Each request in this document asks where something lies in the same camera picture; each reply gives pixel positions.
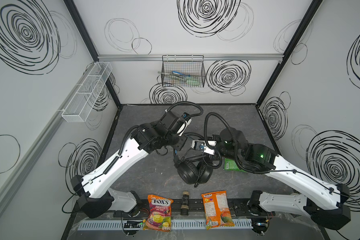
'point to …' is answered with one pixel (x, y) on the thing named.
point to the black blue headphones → (190, 172)
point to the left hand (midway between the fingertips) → (184, 138)
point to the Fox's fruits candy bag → (159, 217)
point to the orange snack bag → (217, 211)
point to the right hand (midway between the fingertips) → (199, 139)
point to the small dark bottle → (185, 207)
